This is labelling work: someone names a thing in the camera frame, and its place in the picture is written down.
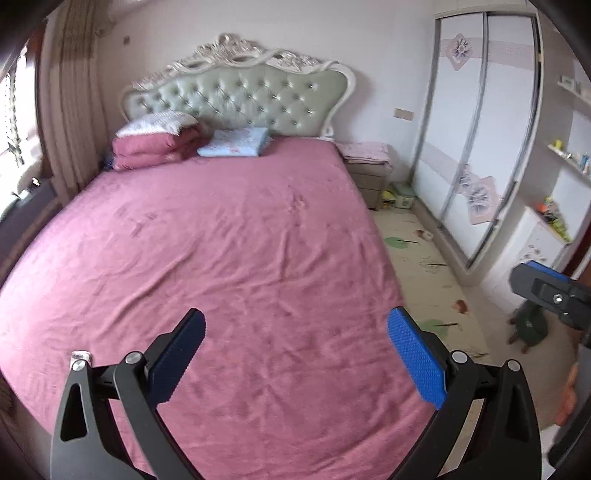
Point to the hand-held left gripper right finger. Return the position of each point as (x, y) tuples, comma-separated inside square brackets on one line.
[(418, 364)]

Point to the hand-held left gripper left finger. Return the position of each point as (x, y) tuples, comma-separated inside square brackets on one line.
[(178, 357)]

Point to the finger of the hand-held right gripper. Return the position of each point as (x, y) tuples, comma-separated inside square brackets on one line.
[(551, 272)]

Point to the person's right hand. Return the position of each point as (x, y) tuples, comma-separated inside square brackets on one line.
[(570, 392)]

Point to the white cabinet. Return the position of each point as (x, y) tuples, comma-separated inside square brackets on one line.
[(512, 251)]

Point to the pile of colourful toys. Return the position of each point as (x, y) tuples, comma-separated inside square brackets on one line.
[(554, 219)]

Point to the green round stool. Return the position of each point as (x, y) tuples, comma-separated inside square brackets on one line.
[(531, 327)]

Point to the row of small bottles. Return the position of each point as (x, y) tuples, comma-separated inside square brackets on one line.
[(579, 159)]

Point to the bed with pink sheet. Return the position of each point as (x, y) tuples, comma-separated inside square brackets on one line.
[(231, 230)]

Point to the green storage box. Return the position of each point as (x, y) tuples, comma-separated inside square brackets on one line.
[(404, 196)]

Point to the yellow toy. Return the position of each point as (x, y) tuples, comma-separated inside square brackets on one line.
[(388, 197)]

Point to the white sliding-door wardrobe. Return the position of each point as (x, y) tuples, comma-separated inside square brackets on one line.
[(461, 115)]

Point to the grey-brown nightstand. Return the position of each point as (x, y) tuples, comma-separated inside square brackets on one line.
[(369, 182)]

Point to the dark grey bench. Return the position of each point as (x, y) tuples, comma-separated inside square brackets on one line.
[(32, 207)]

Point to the folded pink quilt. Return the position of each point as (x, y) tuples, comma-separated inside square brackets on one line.
[(147, 150)]

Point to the folded light blue blanket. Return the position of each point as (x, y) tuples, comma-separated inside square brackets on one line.
[(235, 142)]

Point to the white dotted pillow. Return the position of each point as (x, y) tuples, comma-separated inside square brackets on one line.
[(152, 122)]

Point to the green tufted headboard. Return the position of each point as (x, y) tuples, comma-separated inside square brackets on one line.
[(240, 92)]

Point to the beige curtain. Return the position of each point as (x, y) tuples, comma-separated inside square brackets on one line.
[(69, 92)]

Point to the window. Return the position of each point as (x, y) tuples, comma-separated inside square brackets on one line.
[(14, 115)]

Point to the white wall shelf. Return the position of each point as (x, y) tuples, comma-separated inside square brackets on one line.
[(575, 88), (570, 159)]

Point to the beige wall plate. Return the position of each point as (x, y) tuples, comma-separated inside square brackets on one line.
[(404, 114)]

